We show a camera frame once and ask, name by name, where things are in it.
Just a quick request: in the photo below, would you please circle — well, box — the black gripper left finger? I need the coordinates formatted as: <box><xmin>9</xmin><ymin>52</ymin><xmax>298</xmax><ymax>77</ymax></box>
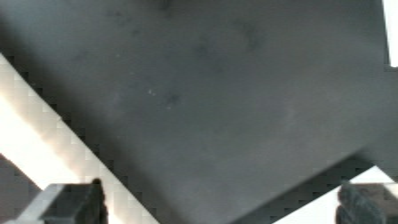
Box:
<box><xmin>14</xmin><ymin>179</ymin><xmax>108</xmax><ymax>224</ymax></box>

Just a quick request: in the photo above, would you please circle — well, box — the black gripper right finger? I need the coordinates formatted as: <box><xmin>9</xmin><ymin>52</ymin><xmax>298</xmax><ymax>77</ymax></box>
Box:
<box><xmin>336</xmin><ymin>182</ymin><xmax>398</xmax><ymax>224</ymax></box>

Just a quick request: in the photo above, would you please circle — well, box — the white U-shaped fence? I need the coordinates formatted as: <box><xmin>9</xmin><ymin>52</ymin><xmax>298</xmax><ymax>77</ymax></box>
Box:
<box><xmin>0</xmin><ymin>54</ymin><xmax>160</xmax><ymax>224</ymax></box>

